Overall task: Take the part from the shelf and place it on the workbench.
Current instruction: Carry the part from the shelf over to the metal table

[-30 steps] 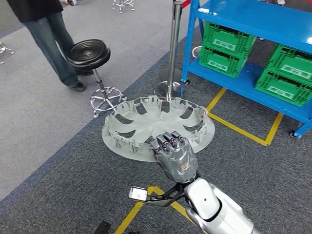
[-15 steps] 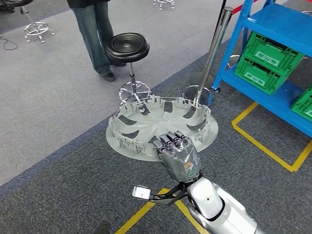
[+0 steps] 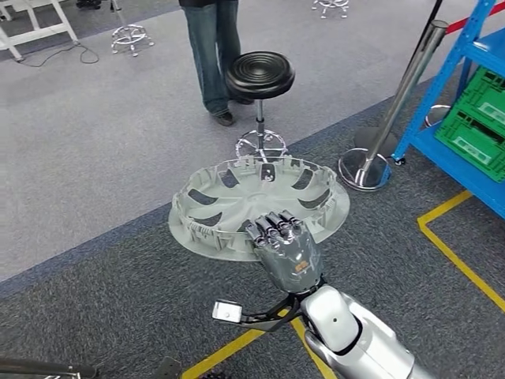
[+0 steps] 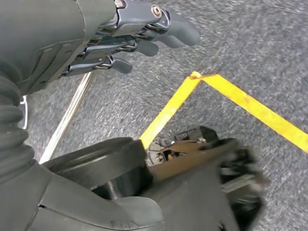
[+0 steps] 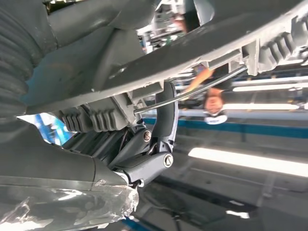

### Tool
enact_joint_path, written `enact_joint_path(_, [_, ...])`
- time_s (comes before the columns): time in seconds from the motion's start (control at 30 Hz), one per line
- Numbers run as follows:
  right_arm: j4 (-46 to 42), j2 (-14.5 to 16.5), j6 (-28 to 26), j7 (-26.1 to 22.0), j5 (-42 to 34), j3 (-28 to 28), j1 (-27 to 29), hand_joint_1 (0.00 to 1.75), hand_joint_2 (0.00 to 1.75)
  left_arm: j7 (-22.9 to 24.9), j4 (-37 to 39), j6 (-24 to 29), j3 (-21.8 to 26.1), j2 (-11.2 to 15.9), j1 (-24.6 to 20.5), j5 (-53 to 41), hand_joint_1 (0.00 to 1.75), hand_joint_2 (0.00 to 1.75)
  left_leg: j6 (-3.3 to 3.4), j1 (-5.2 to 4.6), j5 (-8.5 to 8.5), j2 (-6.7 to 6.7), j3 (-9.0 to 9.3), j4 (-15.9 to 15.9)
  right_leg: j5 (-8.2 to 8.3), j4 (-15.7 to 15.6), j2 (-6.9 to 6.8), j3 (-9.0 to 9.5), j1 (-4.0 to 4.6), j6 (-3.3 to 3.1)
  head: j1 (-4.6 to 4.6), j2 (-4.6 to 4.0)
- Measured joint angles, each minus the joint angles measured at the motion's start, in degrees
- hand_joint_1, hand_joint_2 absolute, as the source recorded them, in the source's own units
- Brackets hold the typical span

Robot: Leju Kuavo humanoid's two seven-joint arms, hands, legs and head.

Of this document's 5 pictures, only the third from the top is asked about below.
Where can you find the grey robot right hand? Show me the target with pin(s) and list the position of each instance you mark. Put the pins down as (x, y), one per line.
(292, 261)

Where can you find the grey plastic wheel cover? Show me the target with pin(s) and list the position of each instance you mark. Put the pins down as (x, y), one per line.
(252, 201)

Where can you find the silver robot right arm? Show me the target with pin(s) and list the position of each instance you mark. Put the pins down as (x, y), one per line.
(355, 335)

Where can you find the blue metal shelf rack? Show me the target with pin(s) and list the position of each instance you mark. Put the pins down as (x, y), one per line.
(454, 162)

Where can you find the yellow floor tape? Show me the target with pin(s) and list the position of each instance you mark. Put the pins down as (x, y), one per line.
(444, 207)
(237, 345)

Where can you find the chrome stanchion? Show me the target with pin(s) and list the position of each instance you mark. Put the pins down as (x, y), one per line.
(355, 167)

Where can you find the black round stool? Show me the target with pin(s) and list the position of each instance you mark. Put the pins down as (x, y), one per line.
(260, 73)

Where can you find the black robot foot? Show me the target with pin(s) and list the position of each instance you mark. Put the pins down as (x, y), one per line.
(169, 369)

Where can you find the person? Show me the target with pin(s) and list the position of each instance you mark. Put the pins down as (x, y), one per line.
(205, 52)

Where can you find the chrome stool base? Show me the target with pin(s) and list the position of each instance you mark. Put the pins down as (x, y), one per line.
(330, 4)
(132, 34)

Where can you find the red barrier belt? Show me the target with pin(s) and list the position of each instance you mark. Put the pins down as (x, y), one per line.
(473, 18)

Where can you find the black camera bracket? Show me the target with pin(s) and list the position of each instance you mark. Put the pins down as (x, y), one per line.
(276, 316)

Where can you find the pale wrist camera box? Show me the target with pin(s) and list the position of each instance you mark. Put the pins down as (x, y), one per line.
(227, 312)

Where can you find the dark metal post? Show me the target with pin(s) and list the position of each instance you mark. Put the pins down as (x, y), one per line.
(47, 368)

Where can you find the white table frame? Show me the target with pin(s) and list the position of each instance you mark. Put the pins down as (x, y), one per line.
(67, 26)

